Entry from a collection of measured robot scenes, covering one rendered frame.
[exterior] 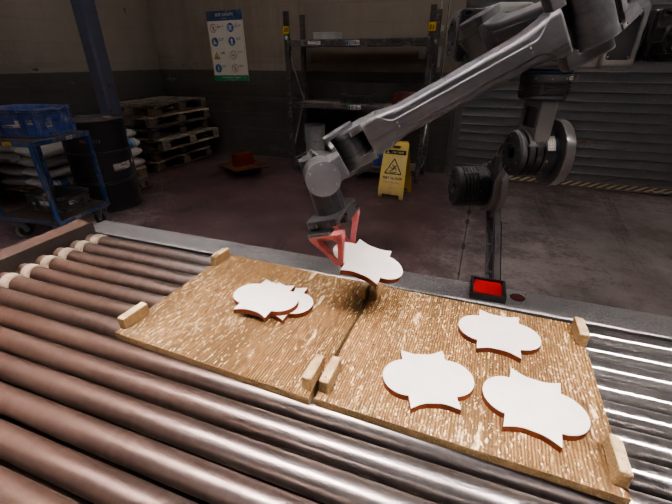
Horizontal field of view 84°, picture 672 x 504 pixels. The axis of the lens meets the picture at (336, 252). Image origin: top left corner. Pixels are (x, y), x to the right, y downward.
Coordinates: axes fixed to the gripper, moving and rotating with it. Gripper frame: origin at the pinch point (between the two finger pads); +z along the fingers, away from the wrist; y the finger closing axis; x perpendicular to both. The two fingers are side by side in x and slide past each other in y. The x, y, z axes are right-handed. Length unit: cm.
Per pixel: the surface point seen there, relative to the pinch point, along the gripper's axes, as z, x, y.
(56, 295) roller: -6, -66, 17
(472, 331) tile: 17.9, 21.6, 3.1
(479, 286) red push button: 21.2, 22.0, -16.8
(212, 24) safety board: -152, -324, -474
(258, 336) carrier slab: 7.4, -14.5, 16.2
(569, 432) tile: 20.6, 34.2, 20.9
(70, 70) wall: -140, -449, -323
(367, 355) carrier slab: 13.4, 5.1, 14.4
